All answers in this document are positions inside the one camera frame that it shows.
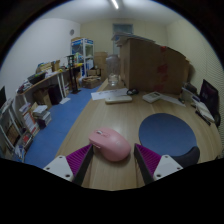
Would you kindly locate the long wooden side desk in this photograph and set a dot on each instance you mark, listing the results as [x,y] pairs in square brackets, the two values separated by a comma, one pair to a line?
[46,78]

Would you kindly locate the stacked cardboard boxes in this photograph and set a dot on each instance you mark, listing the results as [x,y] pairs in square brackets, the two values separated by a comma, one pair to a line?
[100,63]

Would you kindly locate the low bookshelf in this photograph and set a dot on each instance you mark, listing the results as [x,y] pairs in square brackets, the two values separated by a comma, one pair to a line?
[11,130]

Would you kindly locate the stack of books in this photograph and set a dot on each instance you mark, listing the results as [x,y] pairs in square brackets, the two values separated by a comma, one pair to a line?
[42,115]

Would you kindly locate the window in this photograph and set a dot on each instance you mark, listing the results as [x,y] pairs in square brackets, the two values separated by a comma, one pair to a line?
[122,29]

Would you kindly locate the black tall stand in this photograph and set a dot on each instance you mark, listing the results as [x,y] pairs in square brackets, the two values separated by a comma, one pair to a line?
[71,75]

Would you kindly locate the ceiling light tube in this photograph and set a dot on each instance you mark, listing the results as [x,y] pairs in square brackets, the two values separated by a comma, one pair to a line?
[115,4]

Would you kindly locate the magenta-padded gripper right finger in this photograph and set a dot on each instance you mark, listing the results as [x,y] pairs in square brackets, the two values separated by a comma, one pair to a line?
[166,165]

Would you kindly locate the black office chair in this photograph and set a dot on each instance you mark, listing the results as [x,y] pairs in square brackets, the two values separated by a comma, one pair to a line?
[217,120]

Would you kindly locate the black bin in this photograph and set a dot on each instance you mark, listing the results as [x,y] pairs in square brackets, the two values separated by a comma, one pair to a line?
[55,95]

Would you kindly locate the small black object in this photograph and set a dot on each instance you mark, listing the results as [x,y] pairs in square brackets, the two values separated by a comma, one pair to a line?
[132,91]

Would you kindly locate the blue and white shelf unit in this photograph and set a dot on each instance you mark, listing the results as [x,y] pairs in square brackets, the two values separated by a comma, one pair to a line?
[81,53]

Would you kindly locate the black monitor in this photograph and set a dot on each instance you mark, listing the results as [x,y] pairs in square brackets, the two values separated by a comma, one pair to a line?
[209,95]

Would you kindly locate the round wall clock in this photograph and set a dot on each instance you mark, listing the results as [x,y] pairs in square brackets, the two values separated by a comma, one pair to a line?
[71,32]

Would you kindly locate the pink computer mouse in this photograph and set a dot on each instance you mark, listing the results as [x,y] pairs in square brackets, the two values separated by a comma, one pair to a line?
[111,145]

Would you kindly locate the blue round mouse pad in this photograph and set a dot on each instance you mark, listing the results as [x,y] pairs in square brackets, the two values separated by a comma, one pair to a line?
[165,133]

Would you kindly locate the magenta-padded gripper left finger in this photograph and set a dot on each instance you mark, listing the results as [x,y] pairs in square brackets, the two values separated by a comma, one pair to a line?
[58,166]

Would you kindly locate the clear plastic jar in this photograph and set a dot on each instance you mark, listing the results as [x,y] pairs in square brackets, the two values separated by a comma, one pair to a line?
[113,70]

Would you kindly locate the white calculator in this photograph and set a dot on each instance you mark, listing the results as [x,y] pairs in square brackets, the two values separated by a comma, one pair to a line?
[151,97]

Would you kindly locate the black pen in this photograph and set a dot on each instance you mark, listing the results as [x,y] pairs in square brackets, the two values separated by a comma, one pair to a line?
[202,118]

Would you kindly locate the large cardboard box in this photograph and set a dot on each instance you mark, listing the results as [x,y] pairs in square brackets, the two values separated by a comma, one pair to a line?
[150,65]

